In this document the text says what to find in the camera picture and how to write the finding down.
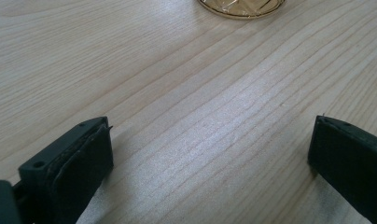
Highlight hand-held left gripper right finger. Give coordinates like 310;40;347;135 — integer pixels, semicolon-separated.
307;115;377;224

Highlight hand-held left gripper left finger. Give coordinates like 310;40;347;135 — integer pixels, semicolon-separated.
12;116;115;224

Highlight round gold plate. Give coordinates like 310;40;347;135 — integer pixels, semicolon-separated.
197;0;286;21

